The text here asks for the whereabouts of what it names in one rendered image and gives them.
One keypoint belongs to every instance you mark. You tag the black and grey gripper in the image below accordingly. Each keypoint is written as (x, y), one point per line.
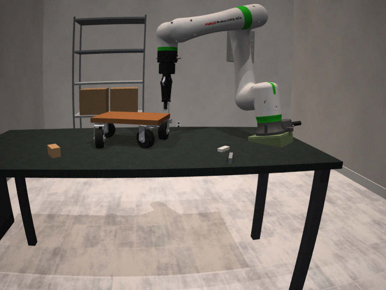
(166, 83)

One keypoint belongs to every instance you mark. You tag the wooden dolly on casters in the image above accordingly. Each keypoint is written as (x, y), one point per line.
(145, 137)

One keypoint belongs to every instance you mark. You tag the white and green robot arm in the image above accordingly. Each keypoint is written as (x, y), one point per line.
(264, 97)

